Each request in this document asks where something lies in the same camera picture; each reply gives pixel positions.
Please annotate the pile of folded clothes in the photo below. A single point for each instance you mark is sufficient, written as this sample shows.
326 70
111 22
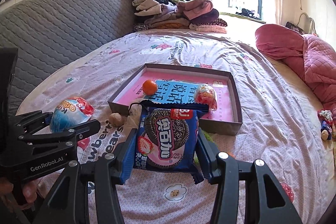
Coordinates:
196 15

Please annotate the pink quilted blanket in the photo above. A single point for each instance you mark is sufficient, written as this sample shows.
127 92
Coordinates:
311 58

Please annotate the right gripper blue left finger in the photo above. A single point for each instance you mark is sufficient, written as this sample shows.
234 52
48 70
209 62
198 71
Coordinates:
127 156

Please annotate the pink strawberry print bedsheet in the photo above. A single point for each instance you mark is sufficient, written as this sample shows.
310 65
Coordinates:
290 181

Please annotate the beige polka dot scrunchie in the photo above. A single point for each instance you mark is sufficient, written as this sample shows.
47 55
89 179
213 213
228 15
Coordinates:
133 118

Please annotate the person's left hand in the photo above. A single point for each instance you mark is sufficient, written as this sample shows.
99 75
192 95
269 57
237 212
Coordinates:
26 192

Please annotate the large orange mandarin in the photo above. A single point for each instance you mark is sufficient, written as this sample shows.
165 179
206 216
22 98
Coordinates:
149 87

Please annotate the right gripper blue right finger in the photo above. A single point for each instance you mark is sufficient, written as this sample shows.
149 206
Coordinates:
206 151

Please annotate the shallow grey cardboard box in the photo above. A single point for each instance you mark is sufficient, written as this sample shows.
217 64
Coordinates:
210 126

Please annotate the grey quilted headboard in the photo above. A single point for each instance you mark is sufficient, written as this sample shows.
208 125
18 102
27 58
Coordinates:
50 34

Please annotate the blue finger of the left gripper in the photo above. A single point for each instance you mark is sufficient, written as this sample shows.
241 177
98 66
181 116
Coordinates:
34 120
81 131

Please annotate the red blue Kinder egg toy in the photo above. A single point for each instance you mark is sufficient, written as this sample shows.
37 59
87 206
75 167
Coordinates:
206 94

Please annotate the walnut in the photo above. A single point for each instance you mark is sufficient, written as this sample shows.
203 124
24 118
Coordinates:
116 119

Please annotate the blue Oreo cookie packet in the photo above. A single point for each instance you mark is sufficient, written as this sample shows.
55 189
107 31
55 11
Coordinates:
167 137

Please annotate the small colourful doll toy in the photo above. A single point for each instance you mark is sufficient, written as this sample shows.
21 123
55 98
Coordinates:
326 121

